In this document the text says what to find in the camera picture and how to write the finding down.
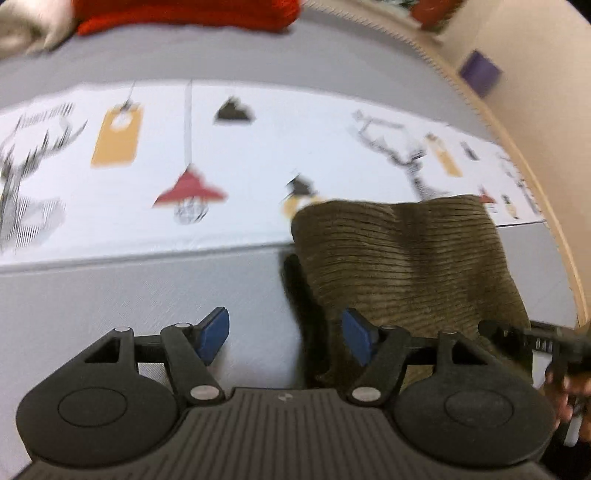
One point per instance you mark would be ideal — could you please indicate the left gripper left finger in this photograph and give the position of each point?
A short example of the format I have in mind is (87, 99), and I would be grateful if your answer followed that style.
(122, 396)

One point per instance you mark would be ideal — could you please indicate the purple rolled mat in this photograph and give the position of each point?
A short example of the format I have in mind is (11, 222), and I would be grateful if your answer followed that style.
(480, 73)

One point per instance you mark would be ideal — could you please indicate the red folded blanket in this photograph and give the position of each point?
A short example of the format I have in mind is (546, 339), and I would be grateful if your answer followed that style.
(272, 16)

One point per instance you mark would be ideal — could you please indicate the white printed deer bedsheet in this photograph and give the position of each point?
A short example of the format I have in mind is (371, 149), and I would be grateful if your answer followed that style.
(143, 168)

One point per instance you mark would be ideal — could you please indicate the grey mattress cover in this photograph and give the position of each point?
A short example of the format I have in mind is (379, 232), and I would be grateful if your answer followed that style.
(276, 429)

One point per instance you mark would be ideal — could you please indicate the dark olive corduroy pants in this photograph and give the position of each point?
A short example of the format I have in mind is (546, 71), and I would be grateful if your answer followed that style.
(425, 267)

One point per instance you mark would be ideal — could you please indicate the red stuffed toy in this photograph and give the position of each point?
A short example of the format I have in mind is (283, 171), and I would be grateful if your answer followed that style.
(432, 14)

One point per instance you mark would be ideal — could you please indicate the cream folded blanket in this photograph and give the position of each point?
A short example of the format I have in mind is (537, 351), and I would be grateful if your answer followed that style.
(32, 26)

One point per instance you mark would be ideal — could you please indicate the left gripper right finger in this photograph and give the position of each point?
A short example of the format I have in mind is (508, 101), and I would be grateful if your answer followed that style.
(448, 397)

